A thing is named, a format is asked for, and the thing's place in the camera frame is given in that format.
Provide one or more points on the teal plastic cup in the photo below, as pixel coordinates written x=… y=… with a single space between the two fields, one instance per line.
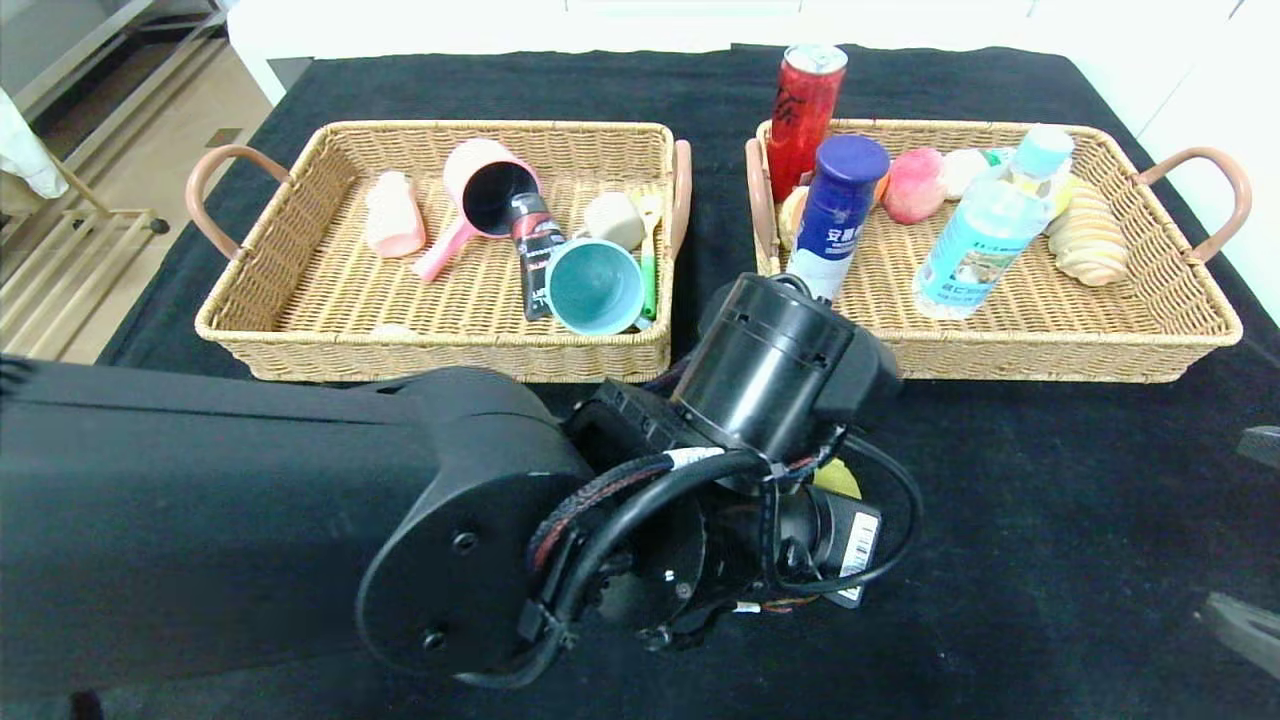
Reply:
x=595 y=285

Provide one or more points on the white hanging cloth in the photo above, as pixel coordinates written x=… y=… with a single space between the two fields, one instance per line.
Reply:
x=20 y=150

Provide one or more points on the grey shelf unit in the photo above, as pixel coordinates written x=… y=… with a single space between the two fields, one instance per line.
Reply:
x=80 y=50

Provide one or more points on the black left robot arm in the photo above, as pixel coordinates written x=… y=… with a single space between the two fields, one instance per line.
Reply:
x=200 y=500

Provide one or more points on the pink toy saucepan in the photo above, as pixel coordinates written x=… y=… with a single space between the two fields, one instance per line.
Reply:
x=462 y=165

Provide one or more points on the wicker basket holding kitchen toys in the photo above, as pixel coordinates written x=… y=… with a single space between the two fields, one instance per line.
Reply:
x=300 y=310

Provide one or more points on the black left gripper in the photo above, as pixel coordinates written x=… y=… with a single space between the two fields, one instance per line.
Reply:
x=858 y=548

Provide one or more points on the small white toy food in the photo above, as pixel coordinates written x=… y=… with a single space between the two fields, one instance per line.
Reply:
x=965 y=172

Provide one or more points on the wicker basket holding food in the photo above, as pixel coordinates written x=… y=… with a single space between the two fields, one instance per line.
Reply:
x=1050 y=330

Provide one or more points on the brown round bread bun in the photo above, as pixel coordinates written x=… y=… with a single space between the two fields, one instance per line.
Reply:
x=792 y=220

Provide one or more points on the red soda can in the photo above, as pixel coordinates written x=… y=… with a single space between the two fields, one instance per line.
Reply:
x=800 y=110

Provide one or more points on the small pale round object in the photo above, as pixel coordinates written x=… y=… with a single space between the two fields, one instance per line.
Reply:
x=390 y=331

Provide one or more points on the orange fruit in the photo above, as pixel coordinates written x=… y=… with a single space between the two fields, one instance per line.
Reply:
x=882 y=190

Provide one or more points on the dark floor socket plate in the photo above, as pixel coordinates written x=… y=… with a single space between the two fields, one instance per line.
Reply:
x=222 y=136

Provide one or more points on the black face wash tube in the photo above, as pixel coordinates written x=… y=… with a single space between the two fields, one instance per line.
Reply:
x=538 y=250

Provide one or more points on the striped cream croissant bread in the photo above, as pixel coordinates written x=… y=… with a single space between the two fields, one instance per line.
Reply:
x=1090 y=245

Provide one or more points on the white desk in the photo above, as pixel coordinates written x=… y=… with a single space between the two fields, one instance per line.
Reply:
x=400 y=25

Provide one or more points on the small cream mug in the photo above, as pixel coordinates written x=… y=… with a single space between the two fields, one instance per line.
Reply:
x=615 y=215

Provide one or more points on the wooden rack with casters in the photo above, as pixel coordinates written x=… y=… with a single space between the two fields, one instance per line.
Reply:
x=60 y=270

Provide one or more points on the clear water bottle teal label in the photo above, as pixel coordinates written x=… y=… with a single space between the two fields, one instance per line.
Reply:
x=975 y=250

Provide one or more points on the pink peach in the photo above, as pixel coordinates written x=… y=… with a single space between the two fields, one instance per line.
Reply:
x=915 y=185

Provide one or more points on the yellow lemon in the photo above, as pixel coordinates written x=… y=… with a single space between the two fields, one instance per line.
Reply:
x=838 y=482

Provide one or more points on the small pink bottle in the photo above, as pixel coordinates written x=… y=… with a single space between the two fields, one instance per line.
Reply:
x=393 y=220

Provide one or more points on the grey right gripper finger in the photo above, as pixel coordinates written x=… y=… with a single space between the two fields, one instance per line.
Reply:
x=1265 y=445
x=1250 y=630

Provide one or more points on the white bottle with blue cap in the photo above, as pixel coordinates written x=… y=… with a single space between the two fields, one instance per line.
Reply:
x=835 y=220

